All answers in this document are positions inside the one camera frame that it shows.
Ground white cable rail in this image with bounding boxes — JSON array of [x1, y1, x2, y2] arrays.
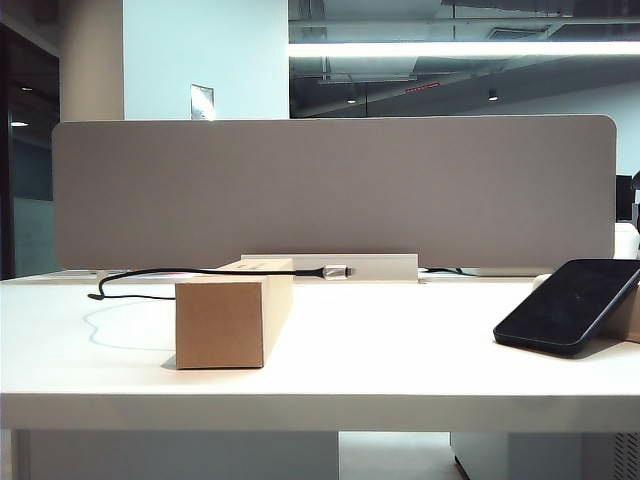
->
[[240, 252, 419, 283]]

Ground white desk underside panel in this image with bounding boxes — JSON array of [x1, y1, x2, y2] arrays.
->
[[13, 429, 341, 480]]

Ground grey fabric desk divider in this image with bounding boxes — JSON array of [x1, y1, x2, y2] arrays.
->
[[51, 114, 622, 272]]

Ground long ceiling light strip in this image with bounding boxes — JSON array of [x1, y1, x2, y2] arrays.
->
[[287, 40, 640, 59]]

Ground beige paper pulp tray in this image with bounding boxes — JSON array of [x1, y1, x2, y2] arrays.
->
[[531, 272, 640, 345]]

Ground black background monitor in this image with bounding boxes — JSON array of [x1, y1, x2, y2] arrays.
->
[[616, 169, 640, 224]]

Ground brown cardboard mouse pad box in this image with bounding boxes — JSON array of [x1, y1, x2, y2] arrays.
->
[[175, 258, 295, 371]]

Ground black smartphone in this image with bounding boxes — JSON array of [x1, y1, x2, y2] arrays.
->
[[492, 258, 640, 358]]

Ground white background appliance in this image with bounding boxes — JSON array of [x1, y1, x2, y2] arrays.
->
[[613, 222, 640, 262]]

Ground framed wall notice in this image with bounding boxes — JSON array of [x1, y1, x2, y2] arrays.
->
[[189, 82, 217, 122]]

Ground black charging cable silver plug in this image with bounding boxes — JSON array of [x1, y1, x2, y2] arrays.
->
[[88, 264, 357, 302]]

